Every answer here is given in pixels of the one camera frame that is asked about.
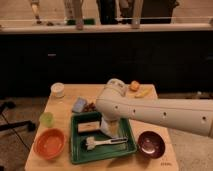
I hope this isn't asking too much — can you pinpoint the grey folded cloth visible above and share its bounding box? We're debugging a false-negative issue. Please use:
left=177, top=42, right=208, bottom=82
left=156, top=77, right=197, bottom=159
left=100, top=118, right=119, bottom=138

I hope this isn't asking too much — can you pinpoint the white dish brush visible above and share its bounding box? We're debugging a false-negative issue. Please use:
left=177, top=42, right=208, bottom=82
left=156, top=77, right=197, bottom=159
left=85, top=137, right=128, bottom=150

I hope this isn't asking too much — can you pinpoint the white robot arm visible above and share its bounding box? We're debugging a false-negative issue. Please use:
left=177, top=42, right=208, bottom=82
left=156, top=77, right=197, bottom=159
left=95, top=78, right=213, bottom=138

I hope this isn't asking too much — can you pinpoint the green plastic tray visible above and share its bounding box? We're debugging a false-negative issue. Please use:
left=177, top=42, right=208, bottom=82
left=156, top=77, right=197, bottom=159
left=69, top=107, right=138, bottom=165

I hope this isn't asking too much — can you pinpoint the black cabinet counter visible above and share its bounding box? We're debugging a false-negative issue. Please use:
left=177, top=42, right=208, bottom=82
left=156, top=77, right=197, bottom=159
left=0, top=25, right=213, bottom=99

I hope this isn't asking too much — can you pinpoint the purple bowl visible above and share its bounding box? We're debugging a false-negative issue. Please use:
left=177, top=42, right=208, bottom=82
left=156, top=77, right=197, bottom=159
left=137, top=131, right=165, bottom=159

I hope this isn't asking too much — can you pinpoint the small green cup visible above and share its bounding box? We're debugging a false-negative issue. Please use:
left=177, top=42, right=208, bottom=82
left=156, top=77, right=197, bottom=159
left=39, top=112, right=54, bottom=128

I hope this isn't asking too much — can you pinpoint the orange fruit toy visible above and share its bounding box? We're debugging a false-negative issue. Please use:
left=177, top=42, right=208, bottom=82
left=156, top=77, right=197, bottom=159
left=129, top=80, right=140, bottom=92

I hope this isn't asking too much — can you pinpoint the yellow banana toy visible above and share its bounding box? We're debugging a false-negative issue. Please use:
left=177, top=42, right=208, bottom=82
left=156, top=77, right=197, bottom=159
left=135, top=89, right=151, bottom=98

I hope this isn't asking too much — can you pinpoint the black office chair base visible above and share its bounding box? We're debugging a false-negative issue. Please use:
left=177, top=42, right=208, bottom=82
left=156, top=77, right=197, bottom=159
left=0, top=101, right=36, bottom=132

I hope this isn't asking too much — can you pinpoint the orange bowl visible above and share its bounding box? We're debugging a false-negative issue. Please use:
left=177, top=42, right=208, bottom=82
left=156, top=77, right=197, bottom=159
left=33, top=128, right=66, bottom=160

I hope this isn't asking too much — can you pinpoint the blue sponge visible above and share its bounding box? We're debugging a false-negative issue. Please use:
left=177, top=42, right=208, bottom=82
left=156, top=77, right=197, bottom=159
left=72, top=97, right=87, bottom=113

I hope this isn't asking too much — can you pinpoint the white cup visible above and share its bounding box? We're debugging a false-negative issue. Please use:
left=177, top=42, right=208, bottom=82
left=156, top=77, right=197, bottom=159
left=51, top=82, right=65, bottom=98

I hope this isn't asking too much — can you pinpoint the brown grape cluster toy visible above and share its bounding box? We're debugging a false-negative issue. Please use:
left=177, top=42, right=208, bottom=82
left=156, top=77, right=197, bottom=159
left=83, top=102, right=96, bottom=112

